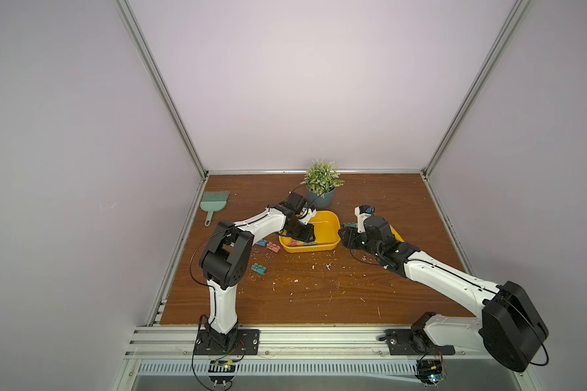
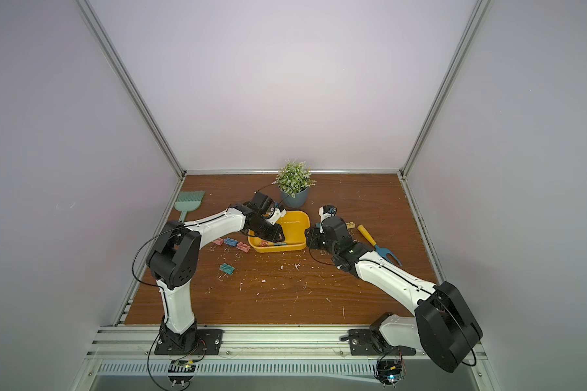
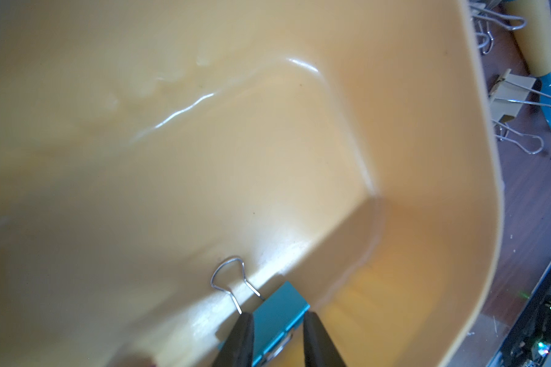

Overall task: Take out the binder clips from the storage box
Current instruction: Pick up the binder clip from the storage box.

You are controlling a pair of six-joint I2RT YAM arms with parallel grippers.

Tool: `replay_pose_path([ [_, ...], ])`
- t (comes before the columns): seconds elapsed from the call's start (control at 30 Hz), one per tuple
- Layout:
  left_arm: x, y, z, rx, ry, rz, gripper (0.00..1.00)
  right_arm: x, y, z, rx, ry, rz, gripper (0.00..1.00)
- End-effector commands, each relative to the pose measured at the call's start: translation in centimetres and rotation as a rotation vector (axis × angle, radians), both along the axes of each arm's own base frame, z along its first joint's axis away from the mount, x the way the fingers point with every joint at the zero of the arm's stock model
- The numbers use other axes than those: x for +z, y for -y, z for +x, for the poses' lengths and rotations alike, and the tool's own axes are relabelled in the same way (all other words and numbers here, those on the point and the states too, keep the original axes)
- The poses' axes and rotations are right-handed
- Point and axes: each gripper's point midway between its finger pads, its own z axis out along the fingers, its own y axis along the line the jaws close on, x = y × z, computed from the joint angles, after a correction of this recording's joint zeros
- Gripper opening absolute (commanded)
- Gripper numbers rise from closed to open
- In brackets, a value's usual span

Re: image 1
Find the yellow plastic storage box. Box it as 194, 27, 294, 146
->
278, 210, 342, 254

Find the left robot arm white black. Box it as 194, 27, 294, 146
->
199, 192, 317, 351

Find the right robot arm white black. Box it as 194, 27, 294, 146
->
339, 213, 549, 372

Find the potted plant blue-grey pot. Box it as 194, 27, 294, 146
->
301, 160, 344, 209

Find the green hand brush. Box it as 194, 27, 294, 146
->
200, 191, 230, 226

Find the right controller board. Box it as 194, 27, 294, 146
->
415, 360, 447, 386

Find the controller board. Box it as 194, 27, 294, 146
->
415, 360, 447, 386
207, 360, 237, 390

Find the left controller board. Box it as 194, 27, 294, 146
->
207, 360, 237, 390

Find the blue garden fork yellow handle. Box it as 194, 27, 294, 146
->
390, 225, 404, 242

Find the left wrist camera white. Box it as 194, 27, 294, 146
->
298, 208, 317, 225

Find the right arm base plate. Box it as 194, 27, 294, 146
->
377, 328, 456, 356

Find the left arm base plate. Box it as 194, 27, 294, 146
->
195, 328, 260, 356

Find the aluminium front rail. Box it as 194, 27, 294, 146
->
124, 324, 489, 359

